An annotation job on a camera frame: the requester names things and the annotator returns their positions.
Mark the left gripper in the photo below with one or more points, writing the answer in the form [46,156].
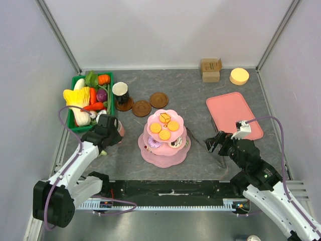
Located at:
[118,137]

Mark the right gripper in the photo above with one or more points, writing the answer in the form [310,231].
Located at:
[221,138]

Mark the metal tongs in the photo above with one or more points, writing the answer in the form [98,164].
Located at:
[210,158]

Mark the white chocolate drizzle donut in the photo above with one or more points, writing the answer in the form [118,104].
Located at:
[177,143]

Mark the round biscuit top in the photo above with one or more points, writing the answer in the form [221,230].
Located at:
[173,126]

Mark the round biscuit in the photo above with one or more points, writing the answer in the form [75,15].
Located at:
[164,118]
[155,128]
[173,126]
[164,135]

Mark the black mug white inside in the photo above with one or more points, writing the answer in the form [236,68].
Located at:
[121,92]

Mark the pink three-tier cake stand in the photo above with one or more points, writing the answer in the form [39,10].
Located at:
[164,156]

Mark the purple donut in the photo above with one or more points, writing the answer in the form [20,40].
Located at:
[153,143]

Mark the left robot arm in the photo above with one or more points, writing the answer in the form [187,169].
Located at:
[55,200]

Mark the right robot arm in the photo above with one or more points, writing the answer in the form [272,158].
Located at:
[260,183]

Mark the pink mug white inside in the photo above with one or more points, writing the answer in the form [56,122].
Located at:
[121,129]

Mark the green mug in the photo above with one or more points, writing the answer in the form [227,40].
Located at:
[103,153]

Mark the toy green beans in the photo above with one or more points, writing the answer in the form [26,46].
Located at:
[107,104]

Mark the brown saucer left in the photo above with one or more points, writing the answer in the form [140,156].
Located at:
[126,106]

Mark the brown saucer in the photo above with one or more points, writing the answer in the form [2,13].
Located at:
[126,106]
[159,100]
[141,108]

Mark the pink dessert tray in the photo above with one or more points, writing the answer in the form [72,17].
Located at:
[227,109]

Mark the toy purple onion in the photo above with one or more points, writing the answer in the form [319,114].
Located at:
[101,95]

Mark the brown saucer middle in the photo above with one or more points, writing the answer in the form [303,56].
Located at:
[141,108]

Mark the green vegetable crate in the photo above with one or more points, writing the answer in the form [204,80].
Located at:
[71,123]

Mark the toy napa cabbage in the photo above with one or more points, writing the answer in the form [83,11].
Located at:
[79,98]

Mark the toy pumpkin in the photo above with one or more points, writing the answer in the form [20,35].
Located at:
[104,79]

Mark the toy green leaf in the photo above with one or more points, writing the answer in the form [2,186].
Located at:
[91,79]

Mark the toy white radish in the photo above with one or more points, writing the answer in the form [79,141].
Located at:
[79,84]

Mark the brown saucer right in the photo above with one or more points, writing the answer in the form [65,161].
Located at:
[159,100]

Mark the cardboard box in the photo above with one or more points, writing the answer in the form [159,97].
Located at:
[210,69]

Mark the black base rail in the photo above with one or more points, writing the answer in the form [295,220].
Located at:
[141,190]

